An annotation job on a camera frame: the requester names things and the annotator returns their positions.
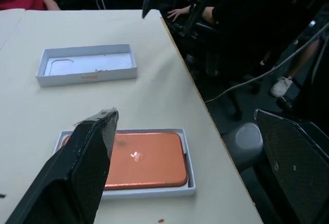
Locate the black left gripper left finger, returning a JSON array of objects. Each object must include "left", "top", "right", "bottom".
[{"left": 5, "top": 107, "right": 120, "bottom": 224}]

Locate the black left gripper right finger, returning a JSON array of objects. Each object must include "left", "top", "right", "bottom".
[{"left": 253, "top": 108, "right": 329, "bottom": 224}]

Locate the orange smartphone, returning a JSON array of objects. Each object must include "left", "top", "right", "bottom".
[{"left": 61, "top": 131, "right": 189, "bottom": 191}]

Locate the white phone box lid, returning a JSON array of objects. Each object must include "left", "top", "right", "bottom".
[{"left": 35, "top": 44, "right": 138, "bottom": 88}]

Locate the white phone box base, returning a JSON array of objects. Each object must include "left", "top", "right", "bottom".
[{"left": 52, "top": 127, "right": 197, "bottom": 200}]

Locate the bare hand of black-clad person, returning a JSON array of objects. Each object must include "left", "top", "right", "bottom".
[{"left": 167, "top": 6, "right": 192, "bottom": 22}]

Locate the grey round cylinder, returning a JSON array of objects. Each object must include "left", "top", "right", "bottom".
[{"left": 234, "top": 122, "right": 265, "bottom": 171}]

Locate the black-clad seated person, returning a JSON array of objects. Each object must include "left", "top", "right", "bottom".
[{"left": 212, "top": 0, "right": 329, "bottom": 81}]

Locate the white sneaker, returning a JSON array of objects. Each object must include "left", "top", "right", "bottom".
[{"left": 269, "top": 76, "right": 294, "bottom": 98}]

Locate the grey cable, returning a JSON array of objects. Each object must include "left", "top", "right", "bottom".
[{"left": 204, "top": 23, "right": 329, "bottom": 104}]

